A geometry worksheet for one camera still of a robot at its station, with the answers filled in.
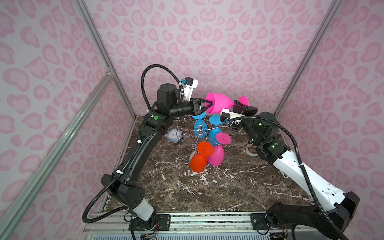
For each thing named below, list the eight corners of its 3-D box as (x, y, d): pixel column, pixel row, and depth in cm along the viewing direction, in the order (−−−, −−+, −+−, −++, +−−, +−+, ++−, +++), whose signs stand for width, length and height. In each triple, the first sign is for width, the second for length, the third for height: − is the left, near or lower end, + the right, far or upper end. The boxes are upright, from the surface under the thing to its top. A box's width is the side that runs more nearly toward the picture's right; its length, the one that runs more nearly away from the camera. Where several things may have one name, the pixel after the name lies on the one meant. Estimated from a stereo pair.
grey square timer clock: (166, 140, 108) (165, 136, 104) (171, 131, 113) (170, 127, 109) (178, 144, 106) (178, 140, 102) (183, 135, 111) (183, 130, 107)
